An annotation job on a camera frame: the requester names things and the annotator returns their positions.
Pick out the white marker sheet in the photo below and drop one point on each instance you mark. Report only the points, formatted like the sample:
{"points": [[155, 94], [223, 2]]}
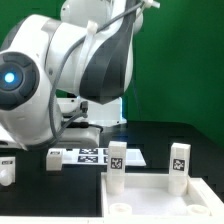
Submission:
{"points": [[98, 156]]}

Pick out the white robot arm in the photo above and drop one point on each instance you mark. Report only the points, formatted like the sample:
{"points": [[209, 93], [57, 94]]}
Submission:
{"points": [[50, 70]]}

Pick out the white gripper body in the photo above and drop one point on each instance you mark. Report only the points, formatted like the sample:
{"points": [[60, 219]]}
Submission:
{"points": [[79, 138]]}

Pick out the white square table top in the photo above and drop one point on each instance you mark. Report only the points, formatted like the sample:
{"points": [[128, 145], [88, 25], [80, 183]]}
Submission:
{"points": [[146, 195]]}

